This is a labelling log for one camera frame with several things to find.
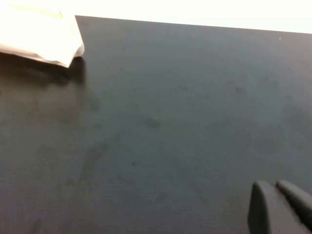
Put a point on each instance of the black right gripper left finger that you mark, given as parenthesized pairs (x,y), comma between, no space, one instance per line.
(263,214)

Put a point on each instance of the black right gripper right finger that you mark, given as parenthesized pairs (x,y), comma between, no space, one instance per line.
(297,202)

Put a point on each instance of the white cloth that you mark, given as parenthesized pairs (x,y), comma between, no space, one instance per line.
(36,36)

